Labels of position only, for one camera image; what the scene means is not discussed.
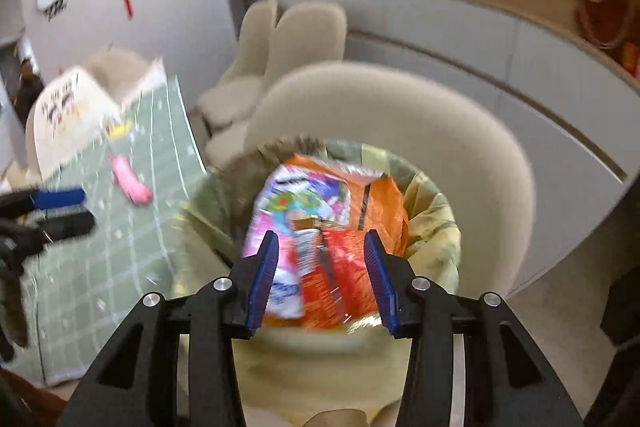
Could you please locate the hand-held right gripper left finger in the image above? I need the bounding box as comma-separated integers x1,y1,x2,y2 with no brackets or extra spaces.
57,231,280,427

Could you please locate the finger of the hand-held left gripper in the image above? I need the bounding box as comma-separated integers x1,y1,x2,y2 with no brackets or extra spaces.
30,188,87,210
42,211,97,239

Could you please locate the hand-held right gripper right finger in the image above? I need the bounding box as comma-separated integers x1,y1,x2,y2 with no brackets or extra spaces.
364,229,586,427

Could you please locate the red orange snack packet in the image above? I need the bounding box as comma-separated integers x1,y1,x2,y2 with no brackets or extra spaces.
299,226,387,334

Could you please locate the pink white snack packet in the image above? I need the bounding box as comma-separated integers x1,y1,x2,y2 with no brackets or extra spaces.
241,163,352,319

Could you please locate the bin with yellow-green bag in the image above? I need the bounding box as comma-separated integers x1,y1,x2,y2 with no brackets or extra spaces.
189,136,462,340

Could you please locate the orange plastic bag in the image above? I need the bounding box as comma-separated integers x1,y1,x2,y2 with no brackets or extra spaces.
284,153,412,259

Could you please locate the person's left hand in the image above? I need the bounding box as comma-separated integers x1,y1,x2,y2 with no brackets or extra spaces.
0,274,29,363

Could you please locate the green checked tablecloth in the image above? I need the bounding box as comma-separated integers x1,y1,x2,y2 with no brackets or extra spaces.
15,74,213,389

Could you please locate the pink caterpillar toy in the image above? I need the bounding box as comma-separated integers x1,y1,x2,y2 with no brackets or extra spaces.
110,155,153,206

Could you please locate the printed mesh food cover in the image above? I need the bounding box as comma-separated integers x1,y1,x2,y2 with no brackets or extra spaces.
25,65,122,178

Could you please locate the clear box yellow base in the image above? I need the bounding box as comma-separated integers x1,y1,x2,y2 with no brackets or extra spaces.
102,119,134,141

